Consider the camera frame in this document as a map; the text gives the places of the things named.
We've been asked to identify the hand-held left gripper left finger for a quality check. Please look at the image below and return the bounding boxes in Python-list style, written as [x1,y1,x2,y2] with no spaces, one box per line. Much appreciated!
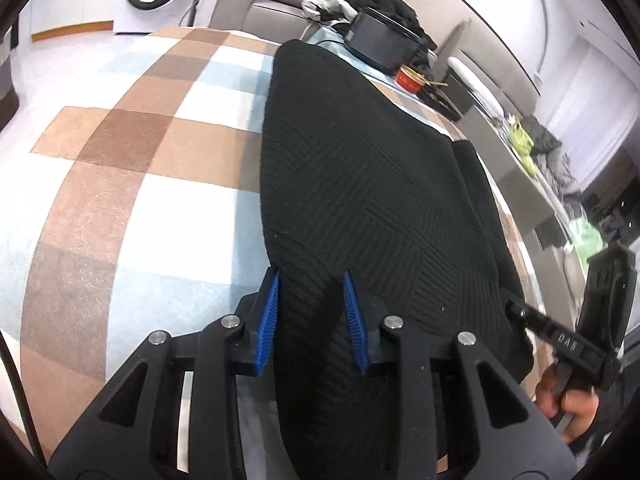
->
[49,266,282,480]

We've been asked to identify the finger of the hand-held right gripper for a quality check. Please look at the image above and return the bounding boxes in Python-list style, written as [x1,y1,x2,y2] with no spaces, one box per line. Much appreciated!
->
[506,298,555,350]

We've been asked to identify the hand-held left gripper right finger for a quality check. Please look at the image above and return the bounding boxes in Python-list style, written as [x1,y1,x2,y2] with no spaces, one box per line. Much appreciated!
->
[341,269,579,480]

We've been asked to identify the black knitted sweater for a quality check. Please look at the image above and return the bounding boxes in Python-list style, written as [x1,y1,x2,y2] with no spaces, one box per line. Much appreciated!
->
[260,39,535,480]

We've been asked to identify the pile of black clothes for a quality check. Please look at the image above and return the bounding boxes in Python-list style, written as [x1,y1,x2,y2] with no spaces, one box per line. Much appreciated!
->
[347,0,441,66]

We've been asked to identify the person's right hand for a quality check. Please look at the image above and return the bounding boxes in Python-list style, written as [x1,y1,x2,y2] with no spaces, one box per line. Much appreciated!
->
[535,364,602,444]

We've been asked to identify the green plastic bag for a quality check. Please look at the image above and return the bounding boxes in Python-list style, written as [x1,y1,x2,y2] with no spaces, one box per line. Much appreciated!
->
[567,215,606,281]

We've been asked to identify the grey cabinet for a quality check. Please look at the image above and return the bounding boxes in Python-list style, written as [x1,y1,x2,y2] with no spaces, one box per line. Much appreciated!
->
[452,105,576,261]

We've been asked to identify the grey crumpled cloth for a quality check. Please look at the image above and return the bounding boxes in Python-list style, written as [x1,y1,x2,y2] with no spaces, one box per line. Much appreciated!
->
[520,115,584,202]

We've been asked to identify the green toy figure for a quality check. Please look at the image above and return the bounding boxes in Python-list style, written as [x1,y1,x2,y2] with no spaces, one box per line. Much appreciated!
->
[507,122,534,154]

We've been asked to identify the white curtain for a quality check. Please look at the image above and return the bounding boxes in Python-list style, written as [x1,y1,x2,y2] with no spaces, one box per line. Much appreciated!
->
[545,40,640,191]

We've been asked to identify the black food tray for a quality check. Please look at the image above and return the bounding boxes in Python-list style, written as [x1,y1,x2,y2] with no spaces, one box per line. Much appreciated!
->
[420,82,464,121]

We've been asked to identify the white pillow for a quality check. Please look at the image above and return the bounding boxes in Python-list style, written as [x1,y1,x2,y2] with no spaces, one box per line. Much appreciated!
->
[447,55,506,116]

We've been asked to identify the grey padded headboard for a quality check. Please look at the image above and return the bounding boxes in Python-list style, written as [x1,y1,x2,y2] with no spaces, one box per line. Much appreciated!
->
[435,17,543,126]

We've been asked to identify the red and gold bowl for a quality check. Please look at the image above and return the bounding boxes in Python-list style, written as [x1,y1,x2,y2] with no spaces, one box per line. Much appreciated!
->
[395,64,429,94]

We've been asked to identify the black cooker pot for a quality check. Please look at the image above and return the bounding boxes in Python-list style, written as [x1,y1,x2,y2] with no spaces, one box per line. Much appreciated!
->
[345,6,423,73]

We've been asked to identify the grey sofa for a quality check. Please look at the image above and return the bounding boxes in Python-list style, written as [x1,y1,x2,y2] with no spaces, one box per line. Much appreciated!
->
[192,0,321,41]

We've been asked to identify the white grey cloth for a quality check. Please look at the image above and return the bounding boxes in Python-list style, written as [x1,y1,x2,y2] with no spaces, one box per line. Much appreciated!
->
[301,0,358,23]

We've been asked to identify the woven laundry basket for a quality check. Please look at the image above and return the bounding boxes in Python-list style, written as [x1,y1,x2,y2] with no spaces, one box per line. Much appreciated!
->
[0,30,21,132]

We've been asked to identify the white kitchen counter cabinets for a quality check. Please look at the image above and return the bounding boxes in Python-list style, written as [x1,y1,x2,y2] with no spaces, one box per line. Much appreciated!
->
[30,0,121,43]

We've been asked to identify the black cable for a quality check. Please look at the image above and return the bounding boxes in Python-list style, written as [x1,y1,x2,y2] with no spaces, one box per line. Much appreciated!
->
[0,334,47,462]

